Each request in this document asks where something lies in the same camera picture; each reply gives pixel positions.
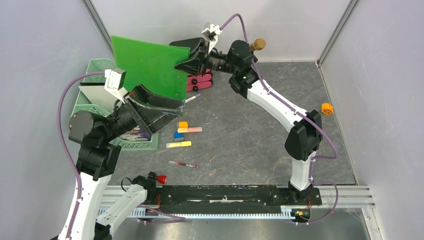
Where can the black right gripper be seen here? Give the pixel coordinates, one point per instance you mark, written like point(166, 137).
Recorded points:
point(192, 66)

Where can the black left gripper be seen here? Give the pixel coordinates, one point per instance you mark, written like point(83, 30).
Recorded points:
point(151, 118)

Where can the green clip file folder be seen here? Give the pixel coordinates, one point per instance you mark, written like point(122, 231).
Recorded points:
point(152, 65)

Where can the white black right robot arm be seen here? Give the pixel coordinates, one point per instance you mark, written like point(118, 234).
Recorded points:
point(303, 126)

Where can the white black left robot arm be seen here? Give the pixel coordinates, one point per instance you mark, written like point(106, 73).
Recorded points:
point(98, 156)

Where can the black pink drawer organizer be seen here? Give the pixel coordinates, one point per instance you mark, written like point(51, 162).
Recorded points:
point(195, 83)

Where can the purple white marker pen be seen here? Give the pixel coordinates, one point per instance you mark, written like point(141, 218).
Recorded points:
point(192, 98)

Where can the yellow eraser block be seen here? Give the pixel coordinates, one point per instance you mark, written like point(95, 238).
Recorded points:
point(183, 124)

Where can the blue eraser block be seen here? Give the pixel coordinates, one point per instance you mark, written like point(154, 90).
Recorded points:
point(178, 136)

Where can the orange highlighter marker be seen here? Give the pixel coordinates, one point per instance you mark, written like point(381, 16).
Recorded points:
point(184, 130)

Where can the yellow highlighter marker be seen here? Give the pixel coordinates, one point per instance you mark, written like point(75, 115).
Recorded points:
point(179, 144)

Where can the gold microphone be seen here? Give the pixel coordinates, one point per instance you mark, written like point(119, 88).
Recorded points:
point(257, 45)

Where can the red gel pen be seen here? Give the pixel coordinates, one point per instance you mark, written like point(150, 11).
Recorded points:
point(183, 164)

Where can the red black stamp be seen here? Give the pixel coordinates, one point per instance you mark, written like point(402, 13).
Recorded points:
point(162, 179)

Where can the orange tape measure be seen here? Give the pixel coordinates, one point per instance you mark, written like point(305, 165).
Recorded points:
point(327, 109)

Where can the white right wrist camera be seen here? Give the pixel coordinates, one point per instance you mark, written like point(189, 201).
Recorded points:
point(211, 33)

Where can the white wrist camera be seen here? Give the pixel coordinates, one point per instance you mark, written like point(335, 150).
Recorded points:
point(114, 83)
point(211, 33)

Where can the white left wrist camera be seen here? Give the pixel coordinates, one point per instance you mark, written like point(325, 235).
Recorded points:
point(114, 83)

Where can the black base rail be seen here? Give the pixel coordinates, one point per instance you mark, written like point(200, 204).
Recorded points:
point(230, 199)

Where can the white cable duct strip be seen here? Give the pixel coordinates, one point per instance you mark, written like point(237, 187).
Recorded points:
point(143, 213)

